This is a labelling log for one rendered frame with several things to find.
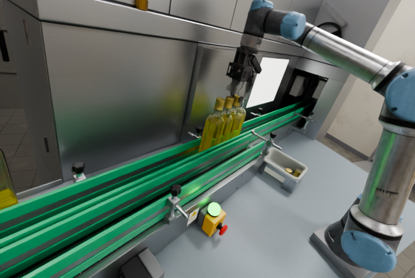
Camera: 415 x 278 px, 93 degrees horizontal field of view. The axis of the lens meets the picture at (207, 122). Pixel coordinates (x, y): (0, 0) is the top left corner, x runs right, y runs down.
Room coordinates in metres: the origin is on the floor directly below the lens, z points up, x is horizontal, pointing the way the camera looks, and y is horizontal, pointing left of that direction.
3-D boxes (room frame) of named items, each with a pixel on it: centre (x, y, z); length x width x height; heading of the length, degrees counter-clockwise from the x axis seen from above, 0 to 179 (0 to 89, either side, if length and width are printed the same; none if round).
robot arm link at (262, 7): (0.79, -0.09, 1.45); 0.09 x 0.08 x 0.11; 52
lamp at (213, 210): (0.49, -0.10, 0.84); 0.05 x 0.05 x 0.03
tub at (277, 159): (0.91, -0.45, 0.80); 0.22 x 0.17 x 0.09; 53
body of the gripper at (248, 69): (0.78, -0.08, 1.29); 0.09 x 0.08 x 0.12; 142
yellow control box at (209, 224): (0.49, -0.10, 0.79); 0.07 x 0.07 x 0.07; 53
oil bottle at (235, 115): (0.81, -0.10, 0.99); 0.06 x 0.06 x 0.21; 52
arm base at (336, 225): (0.52, -0.61, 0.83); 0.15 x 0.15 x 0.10
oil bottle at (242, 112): (0.86, -0.13, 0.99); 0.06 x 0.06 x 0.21; 52
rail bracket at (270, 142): (0.87, -0.30, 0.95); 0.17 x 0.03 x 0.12; 53
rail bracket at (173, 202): (0.37, 0.02, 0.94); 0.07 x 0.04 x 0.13; 53
